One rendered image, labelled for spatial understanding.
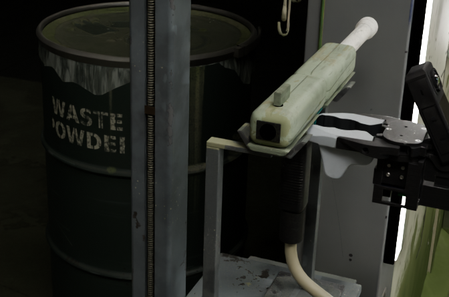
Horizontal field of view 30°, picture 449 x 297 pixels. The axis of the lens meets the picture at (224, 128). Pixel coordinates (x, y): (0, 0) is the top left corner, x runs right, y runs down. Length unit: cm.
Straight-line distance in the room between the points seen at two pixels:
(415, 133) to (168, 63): 30
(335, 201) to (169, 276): 52
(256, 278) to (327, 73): 37
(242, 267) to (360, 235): 37
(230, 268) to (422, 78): 49
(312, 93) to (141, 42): 22
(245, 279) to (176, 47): 40
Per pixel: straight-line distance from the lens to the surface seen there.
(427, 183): 99
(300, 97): 94
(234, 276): 126
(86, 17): 240
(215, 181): 96
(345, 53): 112
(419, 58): 146
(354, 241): 160
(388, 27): 145
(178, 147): 108
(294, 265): 109
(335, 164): 99
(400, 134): 98
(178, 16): 102
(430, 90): 95
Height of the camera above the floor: 146
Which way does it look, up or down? 22 degrees down
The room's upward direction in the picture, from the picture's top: 2 degrees clockwise
